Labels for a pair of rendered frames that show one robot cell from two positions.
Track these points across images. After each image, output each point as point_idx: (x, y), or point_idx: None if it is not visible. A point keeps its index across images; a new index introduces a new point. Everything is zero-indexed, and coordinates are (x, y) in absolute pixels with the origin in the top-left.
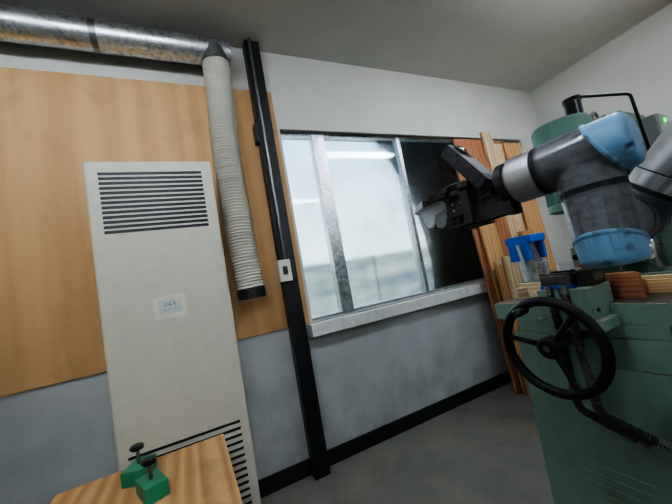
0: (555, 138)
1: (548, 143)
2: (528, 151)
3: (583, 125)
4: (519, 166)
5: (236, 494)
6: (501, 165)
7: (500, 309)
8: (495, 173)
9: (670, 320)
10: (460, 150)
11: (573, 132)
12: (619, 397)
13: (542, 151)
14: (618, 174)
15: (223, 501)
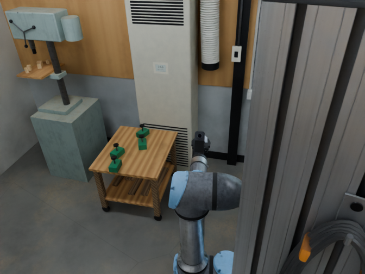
0: (194, 166)
1: (192, 166)
2: (193, 161)
3: (193, 171)
4: (190, 163)
5: (162, 163)
6: (194, 156)
7: None
8: (192, 157)
9: None
10: (197, 137)
11: (192, 170)
12: None
13: (190, 166)
14: None
15: (157, 163)
